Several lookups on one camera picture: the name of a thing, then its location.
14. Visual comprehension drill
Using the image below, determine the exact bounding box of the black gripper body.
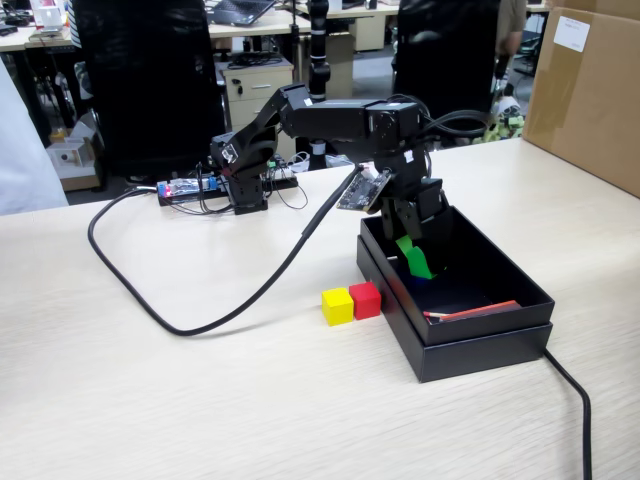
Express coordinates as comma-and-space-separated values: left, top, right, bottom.
372, 147, 454, 224

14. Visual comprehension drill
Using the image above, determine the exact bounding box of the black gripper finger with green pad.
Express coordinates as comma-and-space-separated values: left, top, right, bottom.
399, 199, 425, 247
380, 200, 417, 259

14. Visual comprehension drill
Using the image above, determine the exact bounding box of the green wooden cube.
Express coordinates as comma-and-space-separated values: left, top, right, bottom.
405, 246, 435, 280

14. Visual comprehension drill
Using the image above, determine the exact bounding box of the red wooden cube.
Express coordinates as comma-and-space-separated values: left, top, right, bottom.
348, 281, 383, 321

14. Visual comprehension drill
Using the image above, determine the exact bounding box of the yellow wooden cube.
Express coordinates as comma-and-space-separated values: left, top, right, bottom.
321, 287, 355, 327

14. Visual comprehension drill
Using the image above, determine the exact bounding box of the black cardboard box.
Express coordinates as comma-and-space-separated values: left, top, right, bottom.
358, 202, 556, 346

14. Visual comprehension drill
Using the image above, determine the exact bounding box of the black open box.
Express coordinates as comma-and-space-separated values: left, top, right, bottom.
355, 234, 554, 384

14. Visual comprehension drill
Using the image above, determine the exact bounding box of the large brown cardboard box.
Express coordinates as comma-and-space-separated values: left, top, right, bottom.
522, 0, 640, 199

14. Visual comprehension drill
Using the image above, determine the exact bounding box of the small white box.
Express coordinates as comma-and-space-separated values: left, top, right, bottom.
48, 141, 87, 177

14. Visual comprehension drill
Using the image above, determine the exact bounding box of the orange matchbox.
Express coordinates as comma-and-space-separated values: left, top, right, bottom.
439, 299, 522, 323

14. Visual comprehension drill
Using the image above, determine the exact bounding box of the yellow green clutter pile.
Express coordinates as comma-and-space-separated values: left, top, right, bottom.
474, 94, 526, 146

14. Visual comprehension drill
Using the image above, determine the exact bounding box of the narrow black office chair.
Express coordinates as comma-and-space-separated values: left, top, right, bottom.
392, 0, 502, 119

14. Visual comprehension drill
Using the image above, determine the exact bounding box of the beige drawer cabinet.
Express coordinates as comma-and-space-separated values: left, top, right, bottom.
219, 57, 296, 161

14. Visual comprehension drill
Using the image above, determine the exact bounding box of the light wooden desk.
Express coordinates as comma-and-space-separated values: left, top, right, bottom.
207, 7, 401, 39

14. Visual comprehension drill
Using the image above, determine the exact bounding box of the person in tan shirt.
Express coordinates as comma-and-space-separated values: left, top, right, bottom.
494, 0, 529, 76

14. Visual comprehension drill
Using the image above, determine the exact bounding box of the blue motor controller board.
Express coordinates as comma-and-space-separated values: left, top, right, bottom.
156, 175, 221, 207

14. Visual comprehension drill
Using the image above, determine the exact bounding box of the black laptop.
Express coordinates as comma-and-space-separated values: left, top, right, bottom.
207, 0, 279, 26

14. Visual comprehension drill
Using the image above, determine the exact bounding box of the wide black office chair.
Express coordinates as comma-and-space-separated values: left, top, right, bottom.
72, 0, 227, 184

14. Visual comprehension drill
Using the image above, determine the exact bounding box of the person in white clothing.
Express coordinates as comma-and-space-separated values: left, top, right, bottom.
0, 57, 69, 216

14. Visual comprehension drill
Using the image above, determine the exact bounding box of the camera circuit board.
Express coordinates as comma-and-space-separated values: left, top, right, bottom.
335, 167, 392, 212

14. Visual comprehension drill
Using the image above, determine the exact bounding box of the black servo cable loop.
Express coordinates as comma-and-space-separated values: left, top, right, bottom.
417, 94, 495, 151

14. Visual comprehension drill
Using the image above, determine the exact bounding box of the thin black wire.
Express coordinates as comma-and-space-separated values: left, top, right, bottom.
195, 160, 237, 216
264, 167, 309, 212

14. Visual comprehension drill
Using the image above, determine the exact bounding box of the white cable bundle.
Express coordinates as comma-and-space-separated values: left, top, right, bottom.
288, 149, 351, 172

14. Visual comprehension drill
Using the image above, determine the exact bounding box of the thick black cable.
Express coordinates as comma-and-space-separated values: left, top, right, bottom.
87, 164, 364, 337
543, 348, 595, 480

